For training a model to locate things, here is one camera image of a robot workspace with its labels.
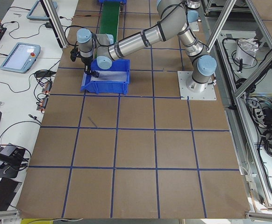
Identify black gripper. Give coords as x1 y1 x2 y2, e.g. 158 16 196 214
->
81 56 92 73

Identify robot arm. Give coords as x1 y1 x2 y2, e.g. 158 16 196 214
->
186 0 200 23
71 0 217 93

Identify red push button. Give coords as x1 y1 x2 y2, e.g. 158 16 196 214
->
90 70 100 78

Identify white foam pad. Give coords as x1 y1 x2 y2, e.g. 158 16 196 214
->
91 70 127 82

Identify blue left plastic bin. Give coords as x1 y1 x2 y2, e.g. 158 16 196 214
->
80 59 130 95

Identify green conveyor belt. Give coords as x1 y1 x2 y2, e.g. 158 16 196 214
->
99 1 120 42

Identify black power adapter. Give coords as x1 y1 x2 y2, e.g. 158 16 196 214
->
45 22 52 28

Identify near teach pendant tablet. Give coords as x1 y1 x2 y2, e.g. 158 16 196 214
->
0 42 41 73

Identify teach pendant tablet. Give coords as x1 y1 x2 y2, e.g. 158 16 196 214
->
0 42 41 73
26 0 49 21

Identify far teach pendant tablet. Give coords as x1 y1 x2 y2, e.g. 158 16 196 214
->
26 0 49 21

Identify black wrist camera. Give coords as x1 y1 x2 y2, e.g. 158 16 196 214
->
70 47 79 62

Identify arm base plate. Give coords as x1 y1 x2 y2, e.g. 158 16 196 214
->
189 21 200 32
177 71 216 101

